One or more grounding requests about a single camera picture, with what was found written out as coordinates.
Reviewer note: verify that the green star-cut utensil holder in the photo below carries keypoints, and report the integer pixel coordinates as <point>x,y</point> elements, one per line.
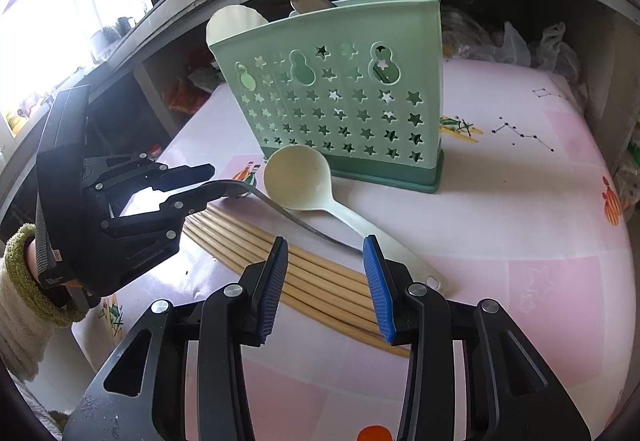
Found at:
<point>350,71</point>

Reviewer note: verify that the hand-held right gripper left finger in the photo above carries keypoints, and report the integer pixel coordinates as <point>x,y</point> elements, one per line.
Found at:
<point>272,291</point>

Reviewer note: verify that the metal spoon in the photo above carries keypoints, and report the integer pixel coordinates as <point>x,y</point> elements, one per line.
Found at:
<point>245,191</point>
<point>306,1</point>

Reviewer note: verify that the red cap plastic bottle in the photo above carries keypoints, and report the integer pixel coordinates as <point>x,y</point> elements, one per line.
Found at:
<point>155,151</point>

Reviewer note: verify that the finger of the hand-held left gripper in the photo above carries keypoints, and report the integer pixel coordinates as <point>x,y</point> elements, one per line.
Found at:
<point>200,198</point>
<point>165,173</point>

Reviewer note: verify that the window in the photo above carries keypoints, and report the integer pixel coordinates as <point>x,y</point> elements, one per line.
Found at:
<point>40,21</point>

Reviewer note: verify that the crumpled white plastic bag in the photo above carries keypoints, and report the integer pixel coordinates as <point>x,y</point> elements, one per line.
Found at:
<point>560,53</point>

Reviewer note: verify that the orange net bag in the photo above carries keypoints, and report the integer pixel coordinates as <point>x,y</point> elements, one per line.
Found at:
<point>182,96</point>

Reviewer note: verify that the pile of bamboo chopsticks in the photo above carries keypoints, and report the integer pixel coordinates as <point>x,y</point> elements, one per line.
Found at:
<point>320,271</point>

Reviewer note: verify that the pink patterned tablecloth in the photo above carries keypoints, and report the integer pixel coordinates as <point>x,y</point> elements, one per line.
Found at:
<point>525,221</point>

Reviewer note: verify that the clear bag with food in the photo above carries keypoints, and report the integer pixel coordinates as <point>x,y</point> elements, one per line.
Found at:
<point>470,33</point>

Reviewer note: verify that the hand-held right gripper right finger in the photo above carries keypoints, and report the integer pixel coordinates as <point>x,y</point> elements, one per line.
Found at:
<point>380,291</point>

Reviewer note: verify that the cream plastic ladle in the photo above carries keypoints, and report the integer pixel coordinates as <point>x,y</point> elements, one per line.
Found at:
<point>295,178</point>

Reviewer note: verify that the large plastic sack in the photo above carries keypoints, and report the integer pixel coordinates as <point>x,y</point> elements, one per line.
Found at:
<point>627,186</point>

